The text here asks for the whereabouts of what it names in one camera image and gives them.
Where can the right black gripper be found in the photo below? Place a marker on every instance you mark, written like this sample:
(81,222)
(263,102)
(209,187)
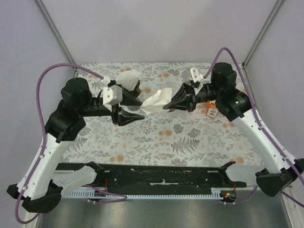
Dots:
(188,103)

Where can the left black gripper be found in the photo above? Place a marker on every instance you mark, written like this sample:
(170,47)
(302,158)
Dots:
(123,120)

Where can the green glass coffee dripper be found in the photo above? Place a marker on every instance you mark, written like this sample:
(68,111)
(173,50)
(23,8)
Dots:
(136,91)

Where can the white paper coffee filter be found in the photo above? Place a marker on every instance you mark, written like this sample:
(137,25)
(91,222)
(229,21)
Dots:
(128,79)

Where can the orange coffee filter box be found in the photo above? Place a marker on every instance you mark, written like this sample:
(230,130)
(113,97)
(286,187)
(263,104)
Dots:
(211,110)

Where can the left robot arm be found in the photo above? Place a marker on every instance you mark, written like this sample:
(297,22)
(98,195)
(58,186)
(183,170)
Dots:
(38,191)

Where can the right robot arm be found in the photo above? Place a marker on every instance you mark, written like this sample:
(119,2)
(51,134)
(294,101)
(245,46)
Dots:
(280,168)

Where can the floral patterned table mat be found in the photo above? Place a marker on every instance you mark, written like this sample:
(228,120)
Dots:
(175,138)

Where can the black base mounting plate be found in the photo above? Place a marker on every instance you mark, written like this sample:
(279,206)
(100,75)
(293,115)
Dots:
(164,180)

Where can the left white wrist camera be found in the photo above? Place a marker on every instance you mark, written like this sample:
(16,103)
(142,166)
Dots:
(112,93)

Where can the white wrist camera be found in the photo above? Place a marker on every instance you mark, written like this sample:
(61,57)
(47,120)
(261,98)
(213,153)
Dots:
(112,93)
(192,77)

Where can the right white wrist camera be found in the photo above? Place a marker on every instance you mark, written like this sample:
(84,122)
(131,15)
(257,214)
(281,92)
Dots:
(192,77)

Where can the aluminium rail frame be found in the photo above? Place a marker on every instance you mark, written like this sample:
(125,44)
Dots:
(294,211)

